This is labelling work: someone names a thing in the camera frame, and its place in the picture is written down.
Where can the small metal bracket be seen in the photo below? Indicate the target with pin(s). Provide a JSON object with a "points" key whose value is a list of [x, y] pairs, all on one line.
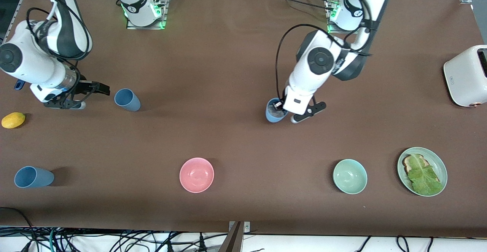
{"points": [[247, 227]]}

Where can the pink bowl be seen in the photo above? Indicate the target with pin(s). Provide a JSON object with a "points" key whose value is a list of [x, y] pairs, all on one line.
{"points": [[196, 175]]}

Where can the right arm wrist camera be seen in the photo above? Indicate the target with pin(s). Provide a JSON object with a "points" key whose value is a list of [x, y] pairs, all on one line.
{"points": [[64, 104]]}

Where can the brown table mat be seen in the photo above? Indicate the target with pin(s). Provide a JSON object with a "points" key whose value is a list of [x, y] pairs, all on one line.
{"points": [[228, 61]]}

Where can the light blue plastic cup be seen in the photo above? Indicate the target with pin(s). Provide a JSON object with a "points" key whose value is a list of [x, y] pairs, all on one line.
{"points": [[271, 118]]}

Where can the toasted bread slice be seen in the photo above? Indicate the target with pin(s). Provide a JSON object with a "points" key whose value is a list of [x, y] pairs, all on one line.
{"points": [[408, 165]]}

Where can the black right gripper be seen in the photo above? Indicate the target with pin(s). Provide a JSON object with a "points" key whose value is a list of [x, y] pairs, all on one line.
{"points": [[83, 86]]}

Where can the dark stand post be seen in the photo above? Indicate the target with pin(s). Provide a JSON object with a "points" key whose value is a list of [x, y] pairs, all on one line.
{"points": [[233, 240]]}

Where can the yellow lemon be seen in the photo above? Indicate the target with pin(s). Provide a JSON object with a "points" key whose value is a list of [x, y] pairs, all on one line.
{"points": [[13, 120]]}

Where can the crumpled white tissue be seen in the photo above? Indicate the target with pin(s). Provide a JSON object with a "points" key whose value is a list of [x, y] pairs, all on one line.
{"points": [[271, 111]]}

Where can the dusty blue plastic cup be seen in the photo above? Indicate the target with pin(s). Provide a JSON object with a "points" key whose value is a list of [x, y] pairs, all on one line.
{"points": [[34, 177], [127, 100]]}

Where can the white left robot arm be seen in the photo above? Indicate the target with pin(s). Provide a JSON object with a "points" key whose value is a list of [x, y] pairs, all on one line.
{"points": [[310, 73]]}

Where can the pale green ribbed plate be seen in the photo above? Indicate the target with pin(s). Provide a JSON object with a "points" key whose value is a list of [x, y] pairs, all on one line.
{"points": [[403, 179]]}

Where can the dark blue saucepan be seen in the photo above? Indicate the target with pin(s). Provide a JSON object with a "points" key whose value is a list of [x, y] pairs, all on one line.
{"points": [[18, 85]]}

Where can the pale green bowl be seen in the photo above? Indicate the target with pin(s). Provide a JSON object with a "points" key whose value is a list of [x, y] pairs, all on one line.
{"points": [[350, 176]]}

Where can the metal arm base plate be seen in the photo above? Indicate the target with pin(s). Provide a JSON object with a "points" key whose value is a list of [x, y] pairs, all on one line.
{"points": [[342, 32], [133, 26]]}

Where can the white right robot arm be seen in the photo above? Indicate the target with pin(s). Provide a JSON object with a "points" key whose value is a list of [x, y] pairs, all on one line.
{"points": [[34, 65]]}

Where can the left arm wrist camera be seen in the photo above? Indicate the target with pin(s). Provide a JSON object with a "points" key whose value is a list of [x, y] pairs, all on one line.
{"points": [[310, 112]]}

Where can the white toaster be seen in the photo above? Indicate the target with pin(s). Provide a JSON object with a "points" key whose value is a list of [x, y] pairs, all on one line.
{"points": [[464, 80]]}

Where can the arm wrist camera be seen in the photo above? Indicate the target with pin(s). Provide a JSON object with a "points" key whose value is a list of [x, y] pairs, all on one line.
{"points": [[310, 112], [64, 104]]}

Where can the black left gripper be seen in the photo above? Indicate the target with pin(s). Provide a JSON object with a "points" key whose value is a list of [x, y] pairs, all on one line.
{"points": [[279, 107]]}

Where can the green lettuce leaf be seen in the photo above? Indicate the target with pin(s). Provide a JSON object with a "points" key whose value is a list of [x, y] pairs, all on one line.
{"points": [[424, 177]]}

